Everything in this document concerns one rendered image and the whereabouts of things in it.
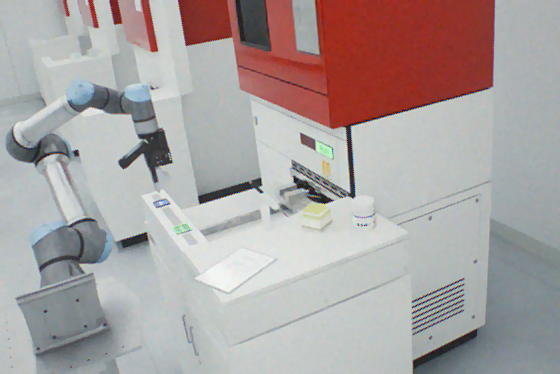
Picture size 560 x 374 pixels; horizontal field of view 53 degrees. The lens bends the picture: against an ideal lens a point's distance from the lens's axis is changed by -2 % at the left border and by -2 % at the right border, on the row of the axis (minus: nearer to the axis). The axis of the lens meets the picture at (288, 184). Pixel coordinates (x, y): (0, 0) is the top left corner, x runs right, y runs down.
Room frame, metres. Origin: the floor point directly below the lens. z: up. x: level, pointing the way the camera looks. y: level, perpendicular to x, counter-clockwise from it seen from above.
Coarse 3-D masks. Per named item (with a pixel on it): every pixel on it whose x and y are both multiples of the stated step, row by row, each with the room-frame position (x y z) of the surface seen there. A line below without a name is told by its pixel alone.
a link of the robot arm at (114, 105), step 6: (108, 90) 1.76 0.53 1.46; (114, 90) 1.79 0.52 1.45; (114, 96) 1.76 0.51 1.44; (120, 96) 1.77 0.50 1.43; (108, 102) 1.74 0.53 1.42; (114, 102) 1.76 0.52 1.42; (120, 102) 1.76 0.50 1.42; (108, 108) 1.75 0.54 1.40; (114, 108) 1.76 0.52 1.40; (120, 108) 1.76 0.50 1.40; (114, 114) 1.82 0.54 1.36; (120, 114) 1.80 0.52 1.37; (126, 114) 1.78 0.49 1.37
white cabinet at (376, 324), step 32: (160, 256) 1.96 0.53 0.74; (160, 288) 2.10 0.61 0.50; (384, 288) 1.48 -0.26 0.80; (192, 320) 1.63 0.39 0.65; (320, 320) 1.38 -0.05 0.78; (352, 320) 1.42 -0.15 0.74; (384, 320) 1.47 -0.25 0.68; (192, 352) 1.75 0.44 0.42; (224, 352) 1.32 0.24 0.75; (256, 352) 1.29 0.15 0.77; (288, 352) 1.33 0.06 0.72; (320, 352) 1.37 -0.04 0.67; (352, 352) 1.42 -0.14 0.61; (384, 352) 1.47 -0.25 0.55
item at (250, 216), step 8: (280, 208) 2.07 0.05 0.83; (288, 208) 2.09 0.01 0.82; (240, 216) 2.01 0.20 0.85; (248, 216) 2.02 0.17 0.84; (256, 216) 2.03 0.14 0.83; (216, 224) 1.96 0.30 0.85; (224, 224) 1.97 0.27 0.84; (232, 224) 1.99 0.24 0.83; (208, 232) 1.94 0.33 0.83; (216, 232) 1.96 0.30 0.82
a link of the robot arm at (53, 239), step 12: (36, 228) 1.55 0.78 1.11; (48, 228) 1.54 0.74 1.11; (60, 228) 1.56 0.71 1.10; (36, 240) 1.52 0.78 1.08; (48, 240) 1.52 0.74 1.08; (60, 240) 1.53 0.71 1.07; (72, 240) 1.56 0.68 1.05; (36, 252) 1.50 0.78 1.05; (48, 252) 1.49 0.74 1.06; (60, 252) 1.49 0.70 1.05; (72, 252) 1.52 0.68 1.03
